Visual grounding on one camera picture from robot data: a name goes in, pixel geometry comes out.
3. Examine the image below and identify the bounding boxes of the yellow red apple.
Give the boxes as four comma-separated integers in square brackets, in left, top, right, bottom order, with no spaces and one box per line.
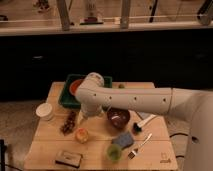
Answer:
[75,128,89,143]

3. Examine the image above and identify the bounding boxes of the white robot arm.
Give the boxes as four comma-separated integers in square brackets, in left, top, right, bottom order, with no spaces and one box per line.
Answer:
[75,72,213,171]

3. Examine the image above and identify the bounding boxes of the white paper cup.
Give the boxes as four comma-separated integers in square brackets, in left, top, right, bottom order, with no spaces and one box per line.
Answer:
[36,103,53,121]

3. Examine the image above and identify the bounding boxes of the green plastic cup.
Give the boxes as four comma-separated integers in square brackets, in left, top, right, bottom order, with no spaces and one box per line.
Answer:
[106,144,122,162]

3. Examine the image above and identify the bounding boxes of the bunch of dark grapes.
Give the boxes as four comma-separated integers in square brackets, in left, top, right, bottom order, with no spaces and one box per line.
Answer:
[60,112,76,135]

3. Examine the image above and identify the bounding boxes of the green plastic tray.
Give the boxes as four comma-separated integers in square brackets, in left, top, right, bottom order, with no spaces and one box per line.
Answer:
[58,73,113,111]

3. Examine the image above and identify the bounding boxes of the orange bowl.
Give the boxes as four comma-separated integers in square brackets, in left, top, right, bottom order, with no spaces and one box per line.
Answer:
[69,79,83,95]

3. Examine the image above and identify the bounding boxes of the dark maroon bowl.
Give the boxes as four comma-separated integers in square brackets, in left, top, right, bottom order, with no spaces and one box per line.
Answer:
[107,108,130,129]

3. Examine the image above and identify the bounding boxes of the wooden table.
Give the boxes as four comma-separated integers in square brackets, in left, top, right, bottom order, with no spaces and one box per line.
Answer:
[24,82,178,171]

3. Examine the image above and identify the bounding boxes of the dark wooden eraser block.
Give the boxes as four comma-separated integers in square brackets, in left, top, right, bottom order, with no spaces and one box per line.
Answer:
[55,150,82,168]

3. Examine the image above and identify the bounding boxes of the green pepper toy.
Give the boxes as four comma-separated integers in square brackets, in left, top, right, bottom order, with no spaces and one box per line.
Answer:
[118,84,125,89]

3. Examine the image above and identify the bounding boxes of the grey cloth under brush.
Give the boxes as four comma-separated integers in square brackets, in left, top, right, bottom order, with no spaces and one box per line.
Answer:
[136,112,151,120]

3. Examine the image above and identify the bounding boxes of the silver fork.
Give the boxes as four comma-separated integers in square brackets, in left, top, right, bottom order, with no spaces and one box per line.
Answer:
[128,133,152,159]

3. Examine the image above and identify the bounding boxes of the black floor cable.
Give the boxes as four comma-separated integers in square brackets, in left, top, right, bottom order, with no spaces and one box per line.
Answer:
[169,132,189,158]

